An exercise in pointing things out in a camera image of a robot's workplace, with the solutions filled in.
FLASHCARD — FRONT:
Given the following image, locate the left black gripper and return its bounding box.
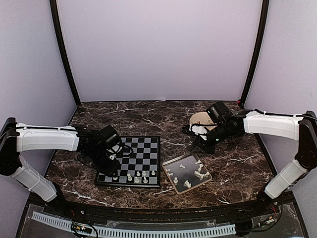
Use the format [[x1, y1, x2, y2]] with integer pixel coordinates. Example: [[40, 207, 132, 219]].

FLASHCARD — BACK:
[[88, 145, 120, 178]]

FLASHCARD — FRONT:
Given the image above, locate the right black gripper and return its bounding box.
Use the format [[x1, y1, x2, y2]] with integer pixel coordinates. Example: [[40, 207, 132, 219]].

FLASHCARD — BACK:
[[190, 121, 234, 155]]

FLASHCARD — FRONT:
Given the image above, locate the black grey chessboard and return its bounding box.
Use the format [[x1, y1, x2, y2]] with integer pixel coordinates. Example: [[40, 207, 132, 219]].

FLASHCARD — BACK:
[[94, 136, 160, 188]]

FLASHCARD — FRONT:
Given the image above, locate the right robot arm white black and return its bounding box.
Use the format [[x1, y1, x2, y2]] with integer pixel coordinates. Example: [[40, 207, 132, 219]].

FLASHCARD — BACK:
[[186, 102, 317, 215]]

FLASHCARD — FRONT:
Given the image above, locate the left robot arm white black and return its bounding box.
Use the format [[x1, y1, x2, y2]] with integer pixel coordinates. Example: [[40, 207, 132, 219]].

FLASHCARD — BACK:
[[0, 118, 123, 216]]

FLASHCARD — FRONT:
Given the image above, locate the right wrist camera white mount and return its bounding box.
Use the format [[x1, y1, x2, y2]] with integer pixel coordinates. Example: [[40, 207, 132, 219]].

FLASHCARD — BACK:
[[181, 124, 208, 136]]

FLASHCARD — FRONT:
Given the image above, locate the grey slotted cable duct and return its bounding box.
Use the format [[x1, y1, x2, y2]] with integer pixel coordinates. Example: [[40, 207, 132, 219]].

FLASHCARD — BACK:
[[31, 212, 236, 238]]

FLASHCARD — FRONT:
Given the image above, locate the black front rail base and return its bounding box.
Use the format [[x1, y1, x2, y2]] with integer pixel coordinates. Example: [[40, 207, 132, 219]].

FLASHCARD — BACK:
[[16, 192, 308, 238]]

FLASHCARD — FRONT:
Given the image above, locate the right black frame post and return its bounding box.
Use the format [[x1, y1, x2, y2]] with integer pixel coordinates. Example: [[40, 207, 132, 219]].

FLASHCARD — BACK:
[[239, 0, 269, 108]]

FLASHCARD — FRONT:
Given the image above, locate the black frame post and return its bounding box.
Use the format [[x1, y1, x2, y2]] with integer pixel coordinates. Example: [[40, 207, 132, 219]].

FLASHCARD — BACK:
[[50, 0, 81, 107], [239, 0, 269, 108]]

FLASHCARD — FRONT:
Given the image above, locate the left black frame post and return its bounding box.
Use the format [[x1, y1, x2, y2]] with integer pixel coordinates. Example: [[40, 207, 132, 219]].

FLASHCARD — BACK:
[[50, 0, 81, 107]]

